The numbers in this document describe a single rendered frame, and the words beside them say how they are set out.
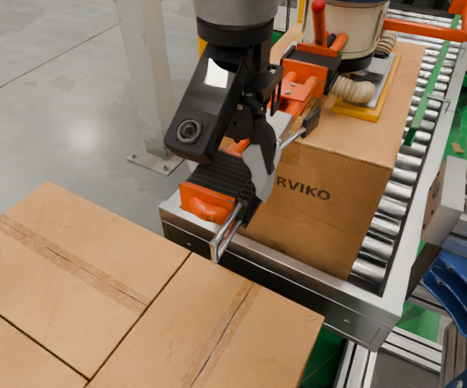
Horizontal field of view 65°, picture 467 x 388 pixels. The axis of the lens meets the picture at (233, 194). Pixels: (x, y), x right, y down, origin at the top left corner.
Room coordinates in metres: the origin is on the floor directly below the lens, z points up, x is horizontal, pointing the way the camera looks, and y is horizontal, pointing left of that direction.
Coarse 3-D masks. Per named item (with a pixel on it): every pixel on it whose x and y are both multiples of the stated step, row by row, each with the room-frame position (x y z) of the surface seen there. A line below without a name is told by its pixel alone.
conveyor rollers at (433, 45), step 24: (432, 24) 2.33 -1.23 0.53; (432, 48) 1.99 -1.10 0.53; (456, 48) 1.95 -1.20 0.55; (408, 120) 1.28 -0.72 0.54; (432, 120) 1.31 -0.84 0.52; (408, 168) 1.01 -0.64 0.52; (384, 192) 0.87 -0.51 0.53; (408, 192) 0.85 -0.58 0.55; (360, 264) 0.57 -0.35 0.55; (360, 288) 0.50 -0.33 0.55
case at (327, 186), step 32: (288, 32) 1.14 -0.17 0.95; (416, 64) 0.94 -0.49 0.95; (320, 128) 0.65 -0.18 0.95; (352, 128) 0.65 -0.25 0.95; (384, 128) 0.65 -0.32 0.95; (288, 160) 0.61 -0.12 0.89; (320, 160) 0.58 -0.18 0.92; (352, 160) 0.55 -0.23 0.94; (384, 160) 0.54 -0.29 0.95; (288, 192) 0.60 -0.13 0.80; (320, 192) 0.57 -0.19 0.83; (352, 192) 0.54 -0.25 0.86; (256, 224) 0.63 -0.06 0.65; (288, 224) 0.60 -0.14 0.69; (320, 224) 0.56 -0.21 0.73; (352, 224) 0.53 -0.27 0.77; (320, 256) 0.55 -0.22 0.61; (352, 256) 0.52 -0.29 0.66
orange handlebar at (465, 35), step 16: (464, 16) 0.90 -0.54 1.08; (416, 32) 0.84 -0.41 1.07; (432, 32) 0.82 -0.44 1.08; (448, 32) 0.81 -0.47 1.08; (464, 32) 0.80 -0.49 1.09; (336, 48) 0.72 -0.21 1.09; (288, 80) 0.59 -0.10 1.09; (288, 96) 0.53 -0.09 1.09; (304, 96) 0.53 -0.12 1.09; (288, 112) 0.49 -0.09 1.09; (240, 144) 0.41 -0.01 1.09; (192, 208) 0.30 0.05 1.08; (208, 208) 0.29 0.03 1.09; (224, 208) 0.29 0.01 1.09
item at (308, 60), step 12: (300, 48) 0.70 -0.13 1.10; (312, 48) 0.69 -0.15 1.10; (324, 48) 0.68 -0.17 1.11; (288, 60) 0.63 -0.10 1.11; (300, 60) 0.65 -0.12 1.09; (312, 60) 0.65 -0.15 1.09; (324, 60) 0.65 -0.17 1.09; (336, 60) 0.64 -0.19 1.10; (300, 72) 0.62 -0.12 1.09; (312, 72) 0.61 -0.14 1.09; (324, 72) 0.60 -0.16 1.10; (336, 72) 0.66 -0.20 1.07; (324, 84) 0.60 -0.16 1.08
